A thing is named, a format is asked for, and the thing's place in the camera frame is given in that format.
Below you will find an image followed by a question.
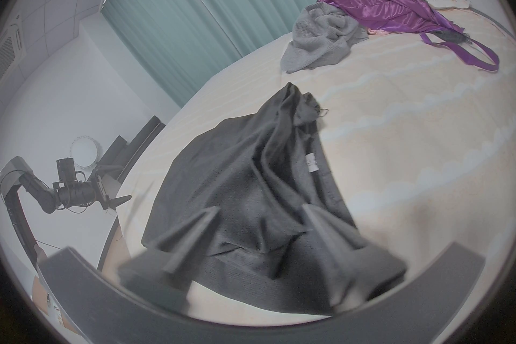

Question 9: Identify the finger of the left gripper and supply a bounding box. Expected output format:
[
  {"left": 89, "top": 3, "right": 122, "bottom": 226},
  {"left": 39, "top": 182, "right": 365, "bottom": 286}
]
[{"left": 108, "top": 195, "right": 133, "bottom": 210}]

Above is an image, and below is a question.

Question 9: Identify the black lace garment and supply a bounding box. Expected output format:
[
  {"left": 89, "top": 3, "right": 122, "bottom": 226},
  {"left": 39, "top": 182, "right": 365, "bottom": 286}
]
[{"left": 432, "top": 30, "right": 475, "bottom": 45}]

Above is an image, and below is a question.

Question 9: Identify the black T-shirt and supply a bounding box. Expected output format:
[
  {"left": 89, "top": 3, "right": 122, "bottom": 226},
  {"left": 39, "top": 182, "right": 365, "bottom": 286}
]
[{"left": 141, "top": 82, "right": 365, "bottom": 315}]

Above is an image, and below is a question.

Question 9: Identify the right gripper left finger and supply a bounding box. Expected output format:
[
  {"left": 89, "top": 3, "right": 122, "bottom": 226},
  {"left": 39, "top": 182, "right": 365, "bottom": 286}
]
[{"left": 118, "top": 207, "right": 221, "bottom": 295}]

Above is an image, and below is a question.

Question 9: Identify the round white lamp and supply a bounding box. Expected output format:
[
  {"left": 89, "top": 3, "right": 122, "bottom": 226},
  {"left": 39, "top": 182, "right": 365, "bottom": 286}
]
[{"left": 70, "top": 135, "right": 100, "bottom": 166}]

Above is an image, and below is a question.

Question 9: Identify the bed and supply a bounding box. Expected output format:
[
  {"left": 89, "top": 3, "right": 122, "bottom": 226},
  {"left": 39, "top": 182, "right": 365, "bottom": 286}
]
[{"left": 97, "top": 0, "right": 516, "bottom": 330}]

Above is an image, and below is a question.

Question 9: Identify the purple satin garment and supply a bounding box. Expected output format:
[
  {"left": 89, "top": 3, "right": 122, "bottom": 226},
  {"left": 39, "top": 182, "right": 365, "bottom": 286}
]
[{"left": 316, "top": 0, "right": 500, "bottom": 73}]

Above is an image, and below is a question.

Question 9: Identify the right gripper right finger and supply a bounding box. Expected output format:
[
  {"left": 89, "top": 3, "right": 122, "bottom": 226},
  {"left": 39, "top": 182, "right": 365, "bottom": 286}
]
[{"left": 301, "top": 204, "right": 407, "bottom": 304}]

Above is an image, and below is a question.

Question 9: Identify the black cable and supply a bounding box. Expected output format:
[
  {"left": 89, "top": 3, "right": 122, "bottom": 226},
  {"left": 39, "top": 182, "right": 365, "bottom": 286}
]
[{"left": 60, "top": 171, "right": 92, "bottom": 215}]

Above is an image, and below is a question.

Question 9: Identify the grey garment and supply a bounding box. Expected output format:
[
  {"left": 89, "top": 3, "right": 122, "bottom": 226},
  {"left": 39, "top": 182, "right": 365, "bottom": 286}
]
[{"left": 281, "top": 4, "right": 368, "bottom": 74}]

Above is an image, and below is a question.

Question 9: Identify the white ceiling air vent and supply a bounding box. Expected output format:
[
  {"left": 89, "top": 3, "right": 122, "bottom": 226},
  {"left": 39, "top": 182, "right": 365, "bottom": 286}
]
[{"left": 0, "top": 14, "right": 27, "bottom": 82}]

